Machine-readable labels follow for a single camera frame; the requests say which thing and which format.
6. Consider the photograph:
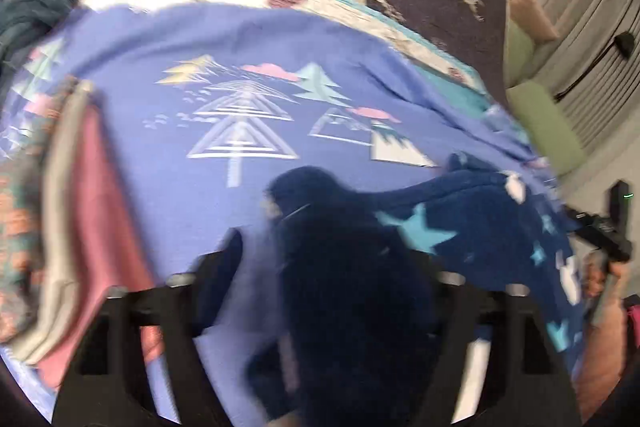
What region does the navy fleece star-print garment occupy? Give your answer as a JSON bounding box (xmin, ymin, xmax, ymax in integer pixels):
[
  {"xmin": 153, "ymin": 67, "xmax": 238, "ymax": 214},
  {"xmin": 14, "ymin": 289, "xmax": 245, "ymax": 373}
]
[{"xmin": 245, "ymin": 151, "xmax": 588, "ymax": 427}]

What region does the pink pillow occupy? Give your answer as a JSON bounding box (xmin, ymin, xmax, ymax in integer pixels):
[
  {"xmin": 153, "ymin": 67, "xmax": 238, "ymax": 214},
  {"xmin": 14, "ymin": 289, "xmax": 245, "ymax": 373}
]
[{"xmin": 507, "ymin": 0, "xmax": 558, "ymax": 42}]

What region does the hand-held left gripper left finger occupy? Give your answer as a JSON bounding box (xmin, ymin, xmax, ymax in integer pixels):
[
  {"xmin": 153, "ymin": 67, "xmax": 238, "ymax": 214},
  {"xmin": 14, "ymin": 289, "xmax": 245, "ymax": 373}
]
[{"xmin": 52, "ymin": 229, "xmax": 246, "ymax": 427}]

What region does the purple tree-print bed sheet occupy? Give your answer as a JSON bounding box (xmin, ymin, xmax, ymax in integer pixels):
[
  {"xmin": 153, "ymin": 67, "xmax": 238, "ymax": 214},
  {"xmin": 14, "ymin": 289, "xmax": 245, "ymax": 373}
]
[{"xmin": 0, "ymin": 2, "xmax": 576, "ymax": 427}]

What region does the teal knitted blanket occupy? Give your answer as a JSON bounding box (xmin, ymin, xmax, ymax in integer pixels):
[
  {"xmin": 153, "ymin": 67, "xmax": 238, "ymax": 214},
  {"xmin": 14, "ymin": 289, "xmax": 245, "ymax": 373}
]
[{"xmin": 0, "ymin": 0, "xmax": 86, "ymax": 72}]

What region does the beige folded garment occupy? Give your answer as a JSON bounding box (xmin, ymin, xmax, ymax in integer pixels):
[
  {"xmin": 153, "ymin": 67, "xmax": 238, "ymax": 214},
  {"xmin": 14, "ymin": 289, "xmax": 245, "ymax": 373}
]
[{"xmin": 42, "ymin": 82, "xmax": 96, "ymax": 363}]

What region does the floral folded garment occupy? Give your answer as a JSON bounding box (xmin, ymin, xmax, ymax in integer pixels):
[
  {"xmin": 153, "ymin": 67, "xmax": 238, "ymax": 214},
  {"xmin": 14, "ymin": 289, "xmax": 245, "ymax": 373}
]
[{"xmin": 0, "ymin": 77, "xmax": 96, "ymax": 343}]

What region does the black floor lamp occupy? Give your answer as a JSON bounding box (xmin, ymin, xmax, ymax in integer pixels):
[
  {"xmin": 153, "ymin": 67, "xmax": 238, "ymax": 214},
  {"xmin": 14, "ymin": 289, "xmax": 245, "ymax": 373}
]
[{"xmin": 552, "ymin": 33, "xmax": 636, "ymax": 100}]

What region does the person's right hand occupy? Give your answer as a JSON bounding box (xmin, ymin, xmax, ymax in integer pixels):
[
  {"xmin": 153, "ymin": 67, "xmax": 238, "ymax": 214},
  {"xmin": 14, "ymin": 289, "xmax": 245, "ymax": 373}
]
[{"xmin": 582, "ymin": 252, "xmax": 628, "ymax": 323}]

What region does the large green pillow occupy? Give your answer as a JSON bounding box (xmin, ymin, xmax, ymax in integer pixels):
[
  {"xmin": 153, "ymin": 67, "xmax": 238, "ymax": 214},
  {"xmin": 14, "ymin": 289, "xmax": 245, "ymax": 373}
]
[{"xmin": 505, "ymin": 82, "xmax": 586, "ymax": 178}]

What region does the person's right forearm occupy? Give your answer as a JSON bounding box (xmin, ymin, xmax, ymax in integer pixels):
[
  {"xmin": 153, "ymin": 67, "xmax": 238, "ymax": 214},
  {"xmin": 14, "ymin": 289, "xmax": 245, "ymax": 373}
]
[{"xmin": 570, "ymin": 299, "xmax": 640, "ymax": 408}]

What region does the grey pleated curtain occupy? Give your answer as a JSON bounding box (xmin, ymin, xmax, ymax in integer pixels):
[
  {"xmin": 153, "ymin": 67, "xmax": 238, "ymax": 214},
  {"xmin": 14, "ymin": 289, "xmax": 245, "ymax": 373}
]
[{"xmin": 530, "ymin": 0, "xmax": 640, "ymax": 188}]

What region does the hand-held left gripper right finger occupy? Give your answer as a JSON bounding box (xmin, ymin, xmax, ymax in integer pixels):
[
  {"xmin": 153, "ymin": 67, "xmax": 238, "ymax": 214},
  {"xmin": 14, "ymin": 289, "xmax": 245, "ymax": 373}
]
[{"xmin": 400, "ymin": 252, "xmax": 583, "ymax": 427}]

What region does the pink folded garment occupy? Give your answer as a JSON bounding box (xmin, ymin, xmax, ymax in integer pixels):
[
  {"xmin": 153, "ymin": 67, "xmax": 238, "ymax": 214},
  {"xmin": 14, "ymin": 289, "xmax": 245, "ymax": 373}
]
[{"xmin": 37, "ymin": 104, "xmax": 166, "ymax": 388}]

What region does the small green pillow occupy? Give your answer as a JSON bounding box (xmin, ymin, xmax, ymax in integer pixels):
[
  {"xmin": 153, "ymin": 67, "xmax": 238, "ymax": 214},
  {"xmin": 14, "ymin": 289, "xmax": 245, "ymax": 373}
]
[{"xmin": 505, "ymin": 24, "xmax": 536, "ymax": 88}]

